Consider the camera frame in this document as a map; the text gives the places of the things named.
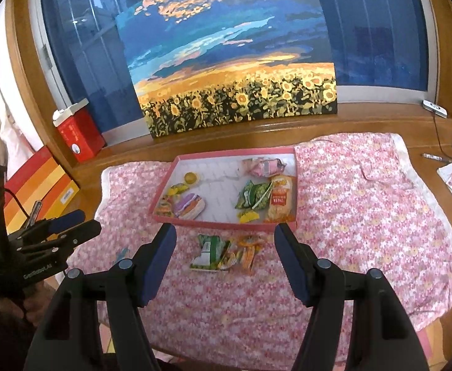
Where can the dark green snack packet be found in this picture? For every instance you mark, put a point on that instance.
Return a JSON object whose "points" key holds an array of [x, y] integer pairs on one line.
{"points": [[253, 195]]}

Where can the green white snack packet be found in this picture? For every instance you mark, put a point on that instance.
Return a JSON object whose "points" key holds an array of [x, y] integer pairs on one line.
{"points": [[208, 253]]}

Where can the white device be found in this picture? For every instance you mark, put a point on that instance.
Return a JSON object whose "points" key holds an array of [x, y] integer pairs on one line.
{"points": [[434, 108]]}

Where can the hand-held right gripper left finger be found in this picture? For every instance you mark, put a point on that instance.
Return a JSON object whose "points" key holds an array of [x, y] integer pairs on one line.
{"points": [[156, 264]]}

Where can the round yellow snack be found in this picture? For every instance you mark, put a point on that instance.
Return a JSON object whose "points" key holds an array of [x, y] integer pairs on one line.
{"points": [[191, 177]]}

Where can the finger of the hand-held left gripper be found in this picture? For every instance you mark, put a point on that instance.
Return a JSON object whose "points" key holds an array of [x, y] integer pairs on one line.
{"points": [[81, 234], [69, 219]]}

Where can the pink floral blanket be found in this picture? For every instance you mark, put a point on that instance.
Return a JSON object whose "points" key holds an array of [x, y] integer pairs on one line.
{"points": [[365, 208]]}

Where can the colourful striped snack packet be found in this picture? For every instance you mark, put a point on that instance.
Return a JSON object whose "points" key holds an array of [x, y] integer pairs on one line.
{"points": [[164, 206]]}

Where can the purple orange snack packet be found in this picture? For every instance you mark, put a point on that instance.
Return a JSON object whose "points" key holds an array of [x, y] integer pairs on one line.
{"points": [[189, 205]]}

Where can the sunflower field painting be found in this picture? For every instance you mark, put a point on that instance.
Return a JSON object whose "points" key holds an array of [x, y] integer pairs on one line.
{"points": [[226, 65]]}

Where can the orange striped box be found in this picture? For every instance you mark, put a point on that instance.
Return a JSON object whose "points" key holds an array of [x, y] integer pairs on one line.
{"points": [[36, 177]]}

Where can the small orange snack packet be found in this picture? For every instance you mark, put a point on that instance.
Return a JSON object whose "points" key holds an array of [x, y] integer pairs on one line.
{"points": [[247, 257]]}

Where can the yellow green snack packet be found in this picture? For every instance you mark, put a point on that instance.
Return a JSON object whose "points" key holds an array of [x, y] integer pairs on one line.
{"points": [[177, 190]]}

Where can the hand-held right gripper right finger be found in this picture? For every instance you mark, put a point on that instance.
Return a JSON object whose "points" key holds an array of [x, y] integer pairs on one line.
{"points": [[295, 266]]}

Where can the pink shallow box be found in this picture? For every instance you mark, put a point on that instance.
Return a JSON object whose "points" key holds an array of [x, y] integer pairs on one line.
{"points": [[218, 189]]}

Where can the red box with white lid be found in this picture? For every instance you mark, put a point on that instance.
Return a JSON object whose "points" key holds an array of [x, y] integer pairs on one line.
{"points": [[81, 135]]}

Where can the silver metal clamp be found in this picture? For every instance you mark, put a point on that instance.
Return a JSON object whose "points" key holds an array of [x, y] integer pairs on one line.
{"points": [[35, 208]]}

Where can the pink snack packet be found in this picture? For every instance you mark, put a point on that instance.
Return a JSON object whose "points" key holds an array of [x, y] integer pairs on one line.
{"points": [[262, 166]]}

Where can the long orange bread packet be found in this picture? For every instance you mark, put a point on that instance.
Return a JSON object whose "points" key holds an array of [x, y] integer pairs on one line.
{"points": [[282, 197]]}

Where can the pale yellow snack packet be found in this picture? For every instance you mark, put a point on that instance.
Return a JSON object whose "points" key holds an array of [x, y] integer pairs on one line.
{"points": [[226, 261]]}

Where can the small yellow snack packet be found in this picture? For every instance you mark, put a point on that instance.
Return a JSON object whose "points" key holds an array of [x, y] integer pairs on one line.
{"points": [[249, 215]]}

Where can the silver pen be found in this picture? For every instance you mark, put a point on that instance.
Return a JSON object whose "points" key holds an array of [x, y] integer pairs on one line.
{"points": [[434, 157]]}

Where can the clear packet with blue edges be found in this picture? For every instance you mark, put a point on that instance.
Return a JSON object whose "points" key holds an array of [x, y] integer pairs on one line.
{"points": [[122, 255]]}

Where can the blue glass window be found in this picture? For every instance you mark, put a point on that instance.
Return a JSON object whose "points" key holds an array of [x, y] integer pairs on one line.
{"points": [[376, 27]]}

